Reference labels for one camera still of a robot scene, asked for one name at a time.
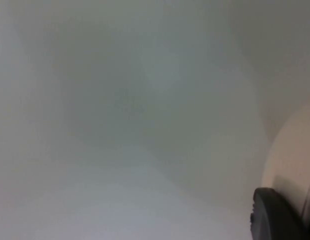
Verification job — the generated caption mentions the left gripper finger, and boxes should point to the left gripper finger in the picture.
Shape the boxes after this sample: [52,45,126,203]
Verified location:
[249,187,310,240]

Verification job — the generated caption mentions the pale wooden bowl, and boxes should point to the pale wooden bowl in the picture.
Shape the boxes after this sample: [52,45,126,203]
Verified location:
[260,101,310,240]

